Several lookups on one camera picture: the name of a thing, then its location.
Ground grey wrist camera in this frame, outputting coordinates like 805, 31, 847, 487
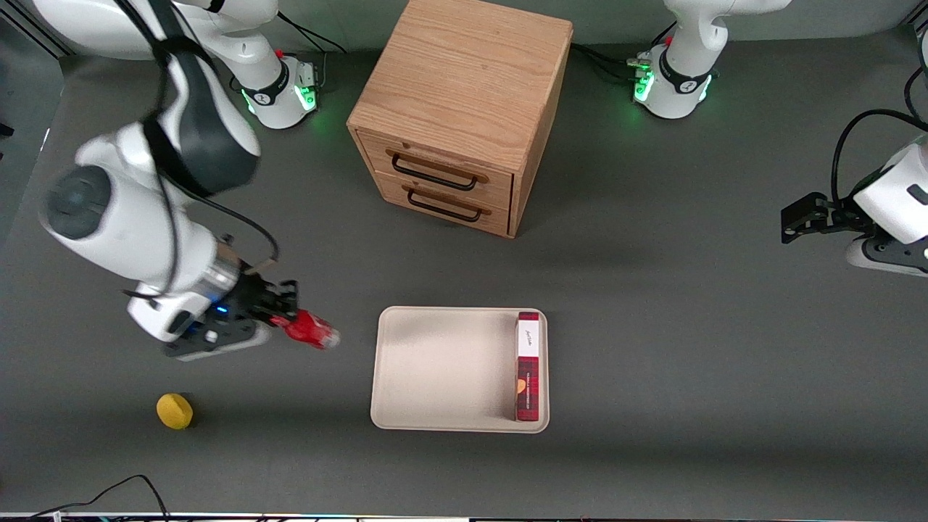
162, 322, 274, 362
844, 235, 928, 278

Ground black arm base cables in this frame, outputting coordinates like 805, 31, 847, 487
571, 20, 679, 85
274, 14, 349, 92

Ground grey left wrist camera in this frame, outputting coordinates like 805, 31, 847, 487
844, 235, 928, 278

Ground wooden two-drawer cabinet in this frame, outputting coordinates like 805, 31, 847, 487
346, 0, 575, 240

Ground thin black table cable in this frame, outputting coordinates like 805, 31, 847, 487
28, 474, 172, 522

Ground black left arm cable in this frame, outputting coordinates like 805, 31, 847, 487
831, 64, 928, 205

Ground black drawer handle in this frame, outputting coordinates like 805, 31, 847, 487
400, 184, 493, 223
385, 148, 491, 193

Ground black right arm base cables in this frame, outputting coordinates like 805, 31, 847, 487
274, 14, 349, 92

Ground red coke bottle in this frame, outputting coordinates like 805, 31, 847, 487
271, 309, 341, 352

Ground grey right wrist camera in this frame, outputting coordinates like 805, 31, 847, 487
162, 322, 274, 362

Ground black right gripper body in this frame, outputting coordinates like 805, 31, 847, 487
216, 277, 282, 336

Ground beige rectangular tray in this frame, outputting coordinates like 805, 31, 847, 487
370, 305, 551, 434

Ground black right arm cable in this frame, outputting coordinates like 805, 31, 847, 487
116, 0, 281, 299

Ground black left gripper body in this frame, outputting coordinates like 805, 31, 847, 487
825, 196, 882, 237

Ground black left arm base cables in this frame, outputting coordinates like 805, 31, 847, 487
571, 20, 679, 85

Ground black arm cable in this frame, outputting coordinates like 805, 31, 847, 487
116, 0, 281, 299
831, 64, 928, 205

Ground yellow lemon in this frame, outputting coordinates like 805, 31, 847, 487
156, 392, 195, 431

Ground red plaid cardboard box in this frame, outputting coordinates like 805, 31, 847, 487
514, 310, 542, 423

